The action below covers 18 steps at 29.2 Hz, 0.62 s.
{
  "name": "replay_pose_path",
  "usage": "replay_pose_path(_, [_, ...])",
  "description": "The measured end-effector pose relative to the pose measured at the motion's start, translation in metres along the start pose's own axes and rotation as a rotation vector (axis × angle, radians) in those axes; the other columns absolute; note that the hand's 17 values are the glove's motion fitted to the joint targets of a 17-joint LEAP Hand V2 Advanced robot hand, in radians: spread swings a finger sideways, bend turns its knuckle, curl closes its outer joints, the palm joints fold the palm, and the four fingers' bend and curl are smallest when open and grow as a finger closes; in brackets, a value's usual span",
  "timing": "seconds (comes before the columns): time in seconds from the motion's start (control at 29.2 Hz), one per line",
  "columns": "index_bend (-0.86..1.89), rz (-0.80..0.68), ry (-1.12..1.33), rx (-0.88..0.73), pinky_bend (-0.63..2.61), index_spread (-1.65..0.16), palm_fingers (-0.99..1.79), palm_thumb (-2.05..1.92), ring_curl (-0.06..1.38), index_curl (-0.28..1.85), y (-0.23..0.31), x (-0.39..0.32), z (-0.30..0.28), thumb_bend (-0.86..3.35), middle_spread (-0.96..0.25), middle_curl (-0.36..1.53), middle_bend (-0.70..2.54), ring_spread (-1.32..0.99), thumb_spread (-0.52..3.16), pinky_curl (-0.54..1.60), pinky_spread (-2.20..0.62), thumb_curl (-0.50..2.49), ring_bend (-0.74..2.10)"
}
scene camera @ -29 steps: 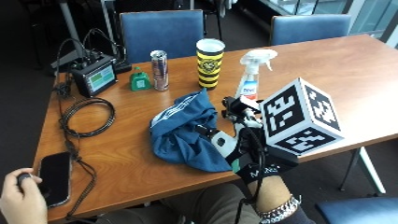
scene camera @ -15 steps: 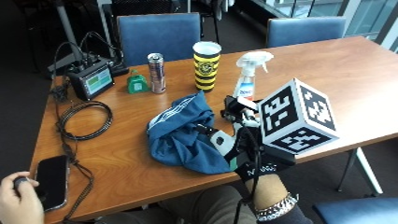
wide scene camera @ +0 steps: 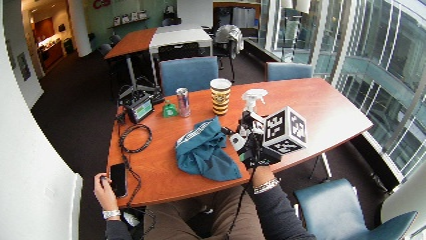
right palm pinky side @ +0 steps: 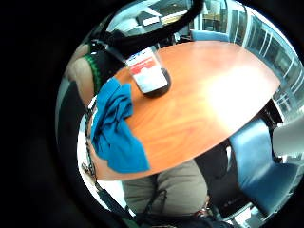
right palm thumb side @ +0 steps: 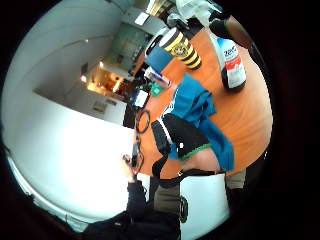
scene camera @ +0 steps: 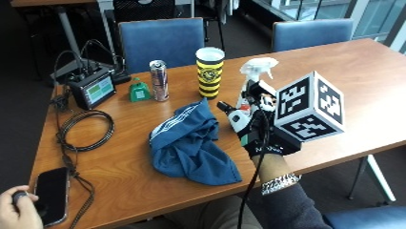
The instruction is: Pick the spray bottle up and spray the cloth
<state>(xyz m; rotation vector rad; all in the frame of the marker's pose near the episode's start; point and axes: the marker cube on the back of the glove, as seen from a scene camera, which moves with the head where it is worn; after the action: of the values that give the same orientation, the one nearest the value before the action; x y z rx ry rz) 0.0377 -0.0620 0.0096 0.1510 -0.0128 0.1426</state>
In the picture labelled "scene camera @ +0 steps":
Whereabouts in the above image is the small black clicker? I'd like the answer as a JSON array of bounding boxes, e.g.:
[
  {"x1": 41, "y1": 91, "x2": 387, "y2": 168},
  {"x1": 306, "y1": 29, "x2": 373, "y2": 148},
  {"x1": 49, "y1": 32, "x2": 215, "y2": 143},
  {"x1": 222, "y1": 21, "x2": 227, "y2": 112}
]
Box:
[{"x1": 10, "y1": 190, "x2": 30, "y2": 208}]

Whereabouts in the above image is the white spray bottle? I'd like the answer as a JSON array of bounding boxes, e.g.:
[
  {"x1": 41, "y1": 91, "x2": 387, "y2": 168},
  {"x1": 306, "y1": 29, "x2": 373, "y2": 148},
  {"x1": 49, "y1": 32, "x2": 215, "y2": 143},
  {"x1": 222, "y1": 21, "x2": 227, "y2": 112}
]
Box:
[{"x1": 234, "y1": 57, "x2": 280, "y2": 111}]

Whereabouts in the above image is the black smartphone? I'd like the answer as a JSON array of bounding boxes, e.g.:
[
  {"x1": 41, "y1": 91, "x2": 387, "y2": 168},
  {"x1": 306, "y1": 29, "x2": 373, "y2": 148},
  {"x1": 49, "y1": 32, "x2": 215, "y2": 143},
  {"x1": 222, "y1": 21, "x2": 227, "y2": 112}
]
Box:
[{"x1": 33, "y1": 167, "x2": 70, "y2": 228}]

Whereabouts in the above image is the white marker cube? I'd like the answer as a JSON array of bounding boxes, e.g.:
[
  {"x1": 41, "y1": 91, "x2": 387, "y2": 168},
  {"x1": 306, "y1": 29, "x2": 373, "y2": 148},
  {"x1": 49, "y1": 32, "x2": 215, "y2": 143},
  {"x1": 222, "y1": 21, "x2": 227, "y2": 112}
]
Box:
[{"x1": 272, "y1": 71, "x2": 344, "y2": 143}]

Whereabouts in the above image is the yellow black striped cup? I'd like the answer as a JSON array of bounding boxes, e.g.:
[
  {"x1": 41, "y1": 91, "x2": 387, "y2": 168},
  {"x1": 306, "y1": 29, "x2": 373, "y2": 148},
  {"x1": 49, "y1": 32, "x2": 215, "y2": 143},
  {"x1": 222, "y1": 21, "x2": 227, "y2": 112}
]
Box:
[{"x1": 194, "y1": 47, "x2": 226, "y2": 100}]

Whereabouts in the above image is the blue cloth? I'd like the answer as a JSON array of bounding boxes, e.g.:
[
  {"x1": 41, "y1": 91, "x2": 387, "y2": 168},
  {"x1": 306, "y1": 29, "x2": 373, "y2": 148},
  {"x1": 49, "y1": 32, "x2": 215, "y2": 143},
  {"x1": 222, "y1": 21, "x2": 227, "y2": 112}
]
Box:
[{"x1": 149, "y1": 97, "x2": 243, "y2": 187}]

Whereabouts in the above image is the silver drink can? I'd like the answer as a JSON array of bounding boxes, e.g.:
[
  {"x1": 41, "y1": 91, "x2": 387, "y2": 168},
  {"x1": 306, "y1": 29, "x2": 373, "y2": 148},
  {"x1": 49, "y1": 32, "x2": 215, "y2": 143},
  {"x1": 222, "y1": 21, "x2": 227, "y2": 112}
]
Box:
[{"x1": 149, "y1": 59, "x2": 170, "y2": 103}]

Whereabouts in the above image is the blue upholstered chair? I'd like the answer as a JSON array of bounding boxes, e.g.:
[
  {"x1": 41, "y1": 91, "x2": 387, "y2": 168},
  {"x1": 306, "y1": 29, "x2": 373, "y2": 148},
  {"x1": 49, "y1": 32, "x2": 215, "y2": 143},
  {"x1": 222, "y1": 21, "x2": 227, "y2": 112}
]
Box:
[
  {"x1": 270, "y1": 17, "x2": 355, "y2": 53},
  {"x1": 322, "y1": 204, "x2": 406, "y2": 229},
  {"x1": 117, "y1": 17, "x2": 204, "y2": 74}
]

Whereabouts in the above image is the small green bottle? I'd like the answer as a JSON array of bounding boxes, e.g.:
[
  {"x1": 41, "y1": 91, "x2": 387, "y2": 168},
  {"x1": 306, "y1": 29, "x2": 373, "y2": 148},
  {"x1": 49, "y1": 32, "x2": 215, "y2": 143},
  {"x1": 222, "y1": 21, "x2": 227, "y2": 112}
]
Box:
[{"x1": 127, "y1": 76, "x2": 151, "y2": 103}]

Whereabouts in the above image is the black power adapter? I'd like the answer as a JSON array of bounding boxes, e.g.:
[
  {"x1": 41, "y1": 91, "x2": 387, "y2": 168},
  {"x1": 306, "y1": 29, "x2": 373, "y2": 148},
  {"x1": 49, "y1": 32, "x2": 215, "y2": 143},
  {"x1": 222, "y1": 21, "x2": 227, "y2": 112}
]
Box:
[{"x1": 110, "y1": 71, "x2": 133, "y2": 86}]

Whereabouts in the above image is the the person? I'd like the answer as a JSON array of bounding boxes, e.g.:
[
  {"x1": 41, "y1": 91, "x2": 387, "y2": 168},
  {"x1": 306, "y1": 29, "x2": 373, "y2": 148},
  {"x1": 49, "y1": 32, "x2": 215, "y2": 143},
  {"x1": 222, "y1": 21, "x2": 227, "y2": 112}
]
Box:
[{"x1": 162, "y1": 195, "x2": 263, "y2": 229}]

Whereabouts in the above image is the black device with screen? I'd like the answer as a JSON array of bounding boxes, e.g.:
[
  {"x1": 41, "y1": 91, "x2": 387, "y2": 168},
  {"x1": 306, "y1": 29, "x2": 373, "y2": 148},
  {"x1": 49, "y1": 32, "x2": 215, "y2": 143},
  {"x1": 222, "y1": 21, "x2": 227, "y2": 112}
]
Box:
[{"x1": 66, "y1": 68, "x2": 118, "y2": 111}]

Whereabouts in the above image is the white table leg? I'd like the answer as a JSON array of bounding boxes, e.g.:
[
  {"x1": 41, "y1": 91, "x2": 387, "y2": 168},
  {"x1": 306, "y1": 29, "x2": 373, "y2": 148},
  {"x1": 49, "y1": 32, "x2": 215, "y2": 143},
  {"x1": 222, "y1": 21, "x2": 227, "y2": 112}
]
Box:
[{"x1": 347, "y1": 154, "x2": 396, "y2": 204}]

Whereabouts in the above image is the black mesh chair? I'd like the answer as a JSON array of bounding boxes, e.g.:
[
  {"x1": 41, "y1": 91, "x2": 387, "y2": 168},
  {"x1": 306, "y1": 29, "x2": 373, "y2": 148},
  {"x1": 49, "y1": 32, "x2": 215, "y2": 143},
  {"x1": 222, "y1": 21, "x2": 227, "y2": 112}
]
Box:
[{"x1": 111, "y1": 0, "x2": 176, "y2": 24}]

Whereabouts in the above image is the wooden background table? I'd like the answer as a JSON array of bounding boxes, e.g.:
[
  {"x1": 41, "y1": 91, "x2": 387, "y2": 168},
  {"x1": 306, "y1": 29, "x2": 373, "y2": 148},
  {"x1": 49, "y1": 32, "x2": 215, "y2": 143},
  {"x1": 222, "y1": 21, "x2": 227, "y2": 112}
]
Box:
[{"x1": 9, "y1": 0, "x2": 98, "y2": 75}]

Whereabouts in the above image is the braided black cable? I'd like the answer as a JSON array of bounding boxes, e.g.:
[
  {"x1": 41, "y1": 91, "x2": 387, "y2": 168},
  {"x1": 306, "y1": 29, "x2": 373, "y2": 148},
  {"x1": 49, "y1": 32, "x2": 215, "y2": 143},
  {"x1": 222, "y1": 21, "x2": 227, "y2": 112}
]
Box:
[{"x1": 53, "y1": 85, "x2": 95, "y2": 229}]

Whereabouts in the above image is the black glove cable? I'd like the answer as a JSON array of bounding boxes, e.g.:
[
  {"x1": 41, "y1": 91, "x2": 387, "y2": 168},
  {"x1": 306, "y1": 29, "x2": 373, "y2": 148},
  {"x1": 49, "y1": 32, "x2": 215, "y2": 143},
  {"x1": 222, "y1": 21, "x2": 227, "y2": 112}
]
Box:
[{"x1": 235, "y1": 109, "x2": 272, "y2": 229}]

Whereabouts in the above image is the coiled black cable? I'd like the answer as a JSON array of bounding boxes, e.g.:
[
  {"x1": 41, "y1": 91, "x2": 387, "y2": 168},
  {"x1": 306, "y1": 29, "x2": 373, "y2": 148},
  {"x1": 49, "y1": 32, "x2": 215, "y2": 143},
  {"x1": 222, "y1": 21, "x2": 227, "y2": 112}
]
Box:
[{"x1": 55, "y1": 109, "x2": 117, "y2": 153}]

